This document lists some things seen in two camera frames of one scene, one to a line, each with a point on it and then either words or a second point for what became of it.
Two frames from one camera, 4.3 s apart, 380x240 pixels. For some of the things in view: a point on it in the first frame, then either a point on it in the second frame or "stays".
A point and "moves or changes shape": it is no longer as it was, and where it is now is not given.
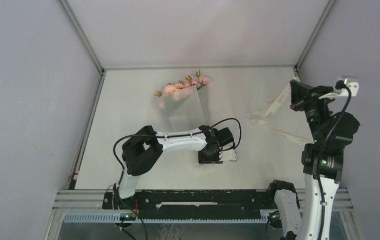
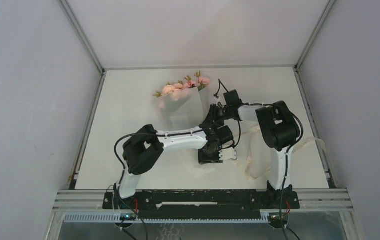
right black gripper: x=300 y=91 -> x=212 y=119
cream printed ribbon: x=269 y=108 moves or changes shape
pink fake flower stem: x=203 y=80 stays
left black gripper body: x=211 y=157 stays
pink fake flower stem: x=170 y=88 stays
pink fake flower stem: x=190 y=82 stays
